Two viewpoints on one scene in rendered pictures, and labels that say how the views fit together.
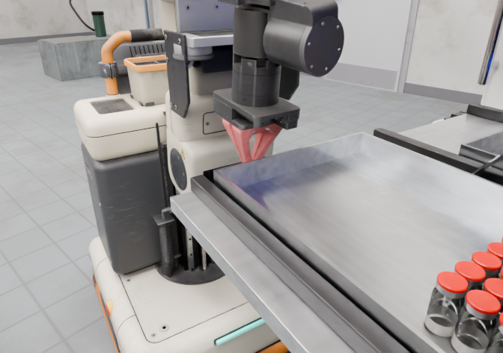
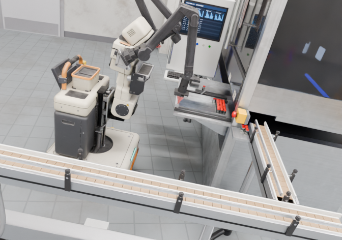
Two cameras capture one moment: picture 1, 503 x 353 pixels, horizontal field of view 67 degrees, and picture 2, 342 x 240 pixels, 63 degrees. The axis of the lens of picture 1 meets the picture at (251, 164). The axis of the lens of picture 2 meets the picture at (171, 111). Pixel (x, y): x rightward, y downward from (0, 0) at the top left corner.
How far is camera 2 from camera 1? 1.73 m
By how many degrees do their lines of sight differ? 52
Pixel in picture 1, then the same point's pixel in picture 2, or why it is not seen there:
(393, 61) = (54, 18)
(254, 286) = (201, 118)
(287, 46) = (196, 85)
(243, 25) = (186, 82)
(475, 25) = (97, 1)
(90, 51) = not seen: outside the picture
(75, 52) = not seen: outside the picture
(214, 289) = (115, 148)
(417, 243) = (206, 107)
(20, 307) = (14, 206)
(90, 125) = (86, 104)
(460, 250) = (210, 106)
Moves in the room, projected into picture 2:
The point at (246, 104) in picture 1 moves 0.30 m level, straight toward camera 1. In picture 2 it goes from (183, 93) to (222, 111)
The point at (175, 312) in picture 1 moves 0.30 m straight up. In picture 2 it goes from (114, 159) to (117, 128)
